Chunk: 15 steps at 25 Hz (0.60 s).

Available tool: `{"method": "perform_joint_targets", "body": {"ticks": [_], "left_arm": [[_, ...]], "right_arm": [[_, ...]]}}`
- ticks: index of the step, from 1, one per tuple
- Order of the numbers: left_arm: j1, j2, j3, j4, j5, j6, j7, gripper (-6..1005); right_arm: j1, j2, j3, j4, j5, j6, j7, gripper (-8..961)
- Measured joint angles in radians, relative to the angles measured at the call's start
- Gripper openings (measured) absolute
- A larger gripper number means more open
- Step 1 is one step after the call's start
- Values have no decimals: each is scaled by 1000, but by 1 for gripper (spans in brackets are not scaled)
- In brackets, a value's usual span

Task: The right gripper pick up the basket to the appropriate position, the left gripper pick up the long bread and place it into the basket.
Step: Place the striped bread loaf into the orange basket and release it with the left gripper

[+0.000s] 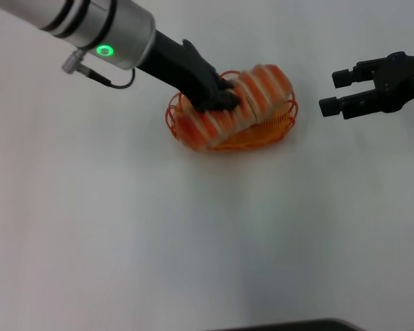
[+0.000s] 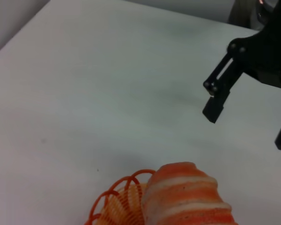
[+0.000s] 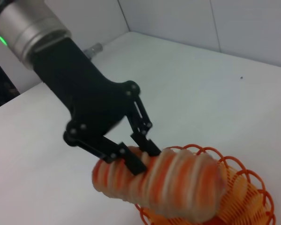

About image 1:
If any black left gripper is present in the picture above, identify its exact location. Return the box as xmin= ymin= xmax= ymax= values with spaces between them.
xmin=136 ymin=30 xmax=242 ymax=113

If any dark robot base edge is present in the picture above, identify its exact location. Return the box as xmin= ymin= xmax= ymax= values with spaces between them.
xmin=206 ymin=317 xmax=362 ymax=331

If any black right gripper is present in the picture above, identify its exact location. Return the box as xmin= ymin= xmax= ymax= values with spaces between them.
xmin=319 ymin=51 xmax=414 ymax=120

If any black cable with metal plug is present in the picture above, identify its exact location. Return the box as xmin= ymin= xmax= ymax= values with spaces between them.
xmin=61 ymin=49 xmax=136 ymax=89

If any orange wire oval basket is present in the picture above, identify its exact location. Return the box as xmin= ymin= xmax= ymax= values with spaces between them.
xmin=164 ymin=70 xmax=299 ymax=153

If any orange sliced bread loaf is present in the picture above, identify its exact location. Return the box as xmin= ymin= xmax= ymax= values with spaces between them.
xmin=177 ymin=63 xmax=293 ymax=152

